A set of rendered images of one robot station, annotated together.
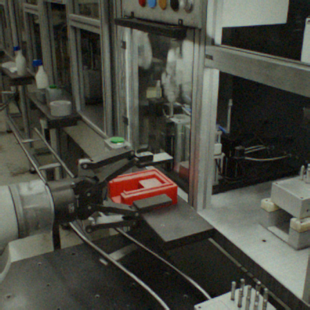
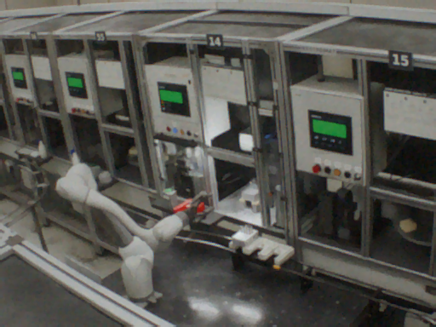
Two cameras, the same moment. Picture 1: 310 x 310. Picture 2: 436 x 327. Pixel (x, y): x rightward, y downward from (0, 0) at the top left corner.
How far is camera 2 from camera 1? 2.54 m
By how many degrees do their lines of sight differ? 17
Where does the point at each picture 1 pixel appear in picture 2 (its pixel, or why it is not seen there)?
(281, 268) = (253, 220)
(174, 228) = (209, 220)
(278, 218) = (247, 203)
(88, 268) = (171, 250)
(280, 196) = (246, 196)
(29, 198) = (182, 216)
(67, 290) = (169, 260)
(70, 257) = not seen: hidden behind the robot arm
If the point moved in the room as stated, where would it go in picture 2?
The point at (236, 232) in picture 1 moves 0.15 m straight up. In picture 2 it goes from (233, 214) to (231, 192)
